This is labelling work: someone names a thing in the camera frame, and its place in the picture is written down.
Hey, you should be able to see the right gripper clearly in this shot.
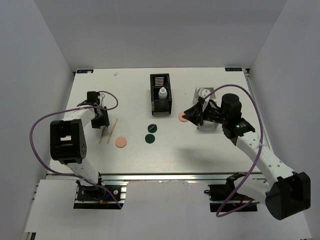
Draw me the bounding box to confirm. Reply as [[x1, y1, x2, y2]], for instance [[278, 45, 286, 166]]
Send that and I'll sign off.
[[182, 101, 228, 127]]

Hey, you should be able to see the wooden stick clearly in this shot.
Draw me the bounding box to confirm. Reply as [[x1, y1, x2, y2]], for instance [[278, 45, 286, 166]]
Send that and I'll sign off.
[[99, 127, 106, 143], [107, 118, 118, 144]]

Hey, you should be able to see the white lotion bottle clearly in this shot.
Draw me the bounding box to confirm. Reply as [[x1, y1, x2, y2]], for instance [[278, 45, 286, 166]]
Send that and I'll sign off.
[[158, 87, 168, 100]]

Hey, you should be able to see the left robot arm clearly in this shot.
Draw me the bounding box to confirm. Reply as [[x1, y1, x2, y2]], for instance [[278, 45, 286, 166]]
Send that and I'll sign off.
[[50, 91, 110, 200]]

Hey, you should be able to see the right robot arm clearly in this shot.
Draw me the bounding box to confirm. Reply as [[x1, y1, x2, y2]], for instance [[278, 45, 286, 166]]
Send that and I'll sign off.
[[182, 93, 311, 220]]

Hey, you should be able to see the right peach makeup sponge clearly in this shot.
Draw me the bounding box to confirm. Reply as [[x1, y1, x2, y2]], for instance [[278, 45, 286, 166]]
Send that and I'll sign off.
[[178, 112, 188, 123]]

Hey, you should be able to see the peach makeup sponge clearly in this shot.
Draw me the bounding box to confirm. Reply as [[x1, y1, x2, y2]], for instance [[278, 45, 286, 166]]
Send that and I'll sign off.
[[115, 136, 127, 148], [178, 112, 188, 123]]

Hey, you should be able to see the left peach makeup sponge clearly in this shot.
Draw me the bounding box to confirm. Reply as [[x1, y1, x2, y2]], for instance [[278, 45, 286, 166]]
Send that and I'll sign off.
[[115, 136, 127, 148]]

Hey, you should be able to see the white slotted organizer box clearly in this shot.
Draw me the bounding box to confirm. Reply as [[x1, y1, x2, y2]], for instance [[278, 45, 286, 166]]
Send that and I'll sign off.
[[192, 87, 218, 132]]

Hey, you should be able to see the upper green round compact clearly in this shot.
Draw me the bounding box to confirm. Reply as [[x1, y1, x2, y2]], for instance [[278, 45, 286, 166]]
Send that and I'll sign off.
[[147, 123, 158, 134]]

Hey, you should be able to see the green round compact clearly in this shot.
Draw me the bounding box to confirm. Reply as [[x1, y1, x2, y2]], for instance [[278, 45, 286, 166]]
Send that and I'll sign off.
[[147, 123, 158, 134], [144, 133, 156, 144]]

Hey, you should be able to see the black slotted organizer box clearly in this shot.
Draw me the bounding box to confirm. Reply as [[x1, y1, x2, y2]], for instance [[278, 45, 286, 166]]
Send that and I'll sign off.
[[150, 73, 172, 115]]

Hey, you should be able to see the lower green round compact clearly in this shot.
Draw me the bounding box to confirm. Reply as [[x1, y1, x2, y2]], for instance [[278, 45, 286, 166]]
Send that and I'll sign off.
[[144, 133, 156, 144]]

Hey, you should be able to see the left blue table sticker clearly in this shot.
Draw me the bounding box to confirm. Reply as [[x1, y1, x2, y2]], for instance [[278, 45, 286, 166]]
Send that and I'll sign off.
[[76, 69, 94, 74]]

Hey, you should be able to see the blue table sticker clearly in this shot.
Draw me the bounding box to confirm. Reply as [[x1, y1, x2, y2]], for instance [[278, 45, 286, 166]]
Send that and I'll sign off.
[[76, 69, 94, 74], [224, 67, 243, 72]]

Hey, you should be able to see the right blue table sticker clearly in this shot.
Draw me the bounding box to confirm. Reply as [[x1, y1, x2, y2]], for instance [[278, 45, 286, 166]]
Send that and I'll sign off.
[[224, 67, 243, 72]]

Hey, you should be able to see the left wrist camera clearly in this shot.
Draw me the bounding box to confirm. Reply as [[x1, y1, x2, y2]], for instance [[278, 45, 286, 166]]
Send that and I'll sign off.
[[98, 93, 105, 107]]

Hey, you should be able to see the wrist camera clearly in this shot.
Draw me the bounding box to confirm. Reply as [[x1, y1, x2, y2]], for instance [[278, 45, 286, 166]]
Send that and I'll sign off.
[[198, 87, 211, 112], [98, 93, 105, 107]]

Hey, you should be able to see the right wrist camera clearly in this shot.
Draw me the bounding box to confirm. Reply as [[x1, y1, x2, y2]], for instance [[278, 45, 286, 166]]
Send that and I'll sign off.
[[198, 87, 211, 112]]

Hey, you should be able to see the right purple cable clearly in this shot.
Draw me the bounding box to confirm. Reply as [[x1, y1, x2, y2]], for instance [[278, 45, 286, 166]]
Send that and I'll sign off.
[[203, 84, 263, 218]]

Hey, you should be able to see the purple cable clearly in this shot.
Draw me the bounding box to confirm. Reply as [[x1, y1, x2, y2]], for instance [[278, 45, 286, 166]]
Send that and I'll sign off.
[[29, 90, 123, 210], [203, 84, 263, 218]]

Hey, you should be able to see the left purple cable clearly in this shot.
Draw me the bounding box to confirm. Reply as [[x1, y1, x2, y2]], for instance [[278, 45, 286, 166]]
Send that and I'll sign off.
[[29, 90, 123, 210]]

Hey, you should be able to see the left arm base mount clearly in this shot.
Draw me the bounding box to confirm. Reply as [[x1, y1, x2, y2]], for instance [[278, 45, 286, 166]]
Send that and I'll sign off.
[[73, 180, 127, 210]]

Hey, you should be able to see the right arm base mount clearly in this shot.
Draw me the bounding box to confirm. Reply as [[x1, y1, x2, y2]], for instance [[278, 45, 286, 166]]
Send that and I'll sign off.
[[204, 172, 258, 213]]

